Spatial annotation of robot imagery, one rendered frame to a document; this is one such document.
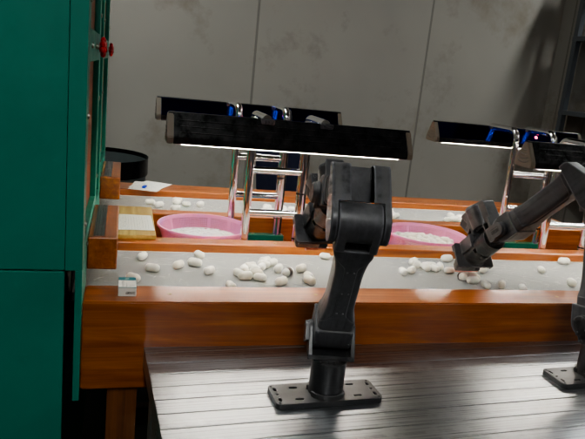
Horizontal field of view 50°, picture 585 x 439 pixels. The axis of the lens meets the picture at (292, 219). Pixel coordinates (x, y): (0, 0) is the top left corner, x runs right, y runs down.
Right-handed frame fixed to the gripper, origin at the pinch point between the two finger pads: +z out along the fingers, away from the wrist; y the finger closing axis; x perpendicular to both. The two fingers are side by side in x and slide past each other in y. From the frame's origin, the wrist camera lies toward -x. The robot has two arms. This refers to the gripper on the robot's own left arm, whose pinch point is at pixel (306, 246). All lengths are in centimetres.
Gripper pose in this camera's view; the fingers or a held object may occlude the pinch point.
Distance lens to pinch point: 141.5
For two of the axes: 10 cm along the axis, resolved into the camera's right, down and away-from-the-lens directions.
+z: -2.5, 4.4, 8.6
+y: -9.6, -0.4, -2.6
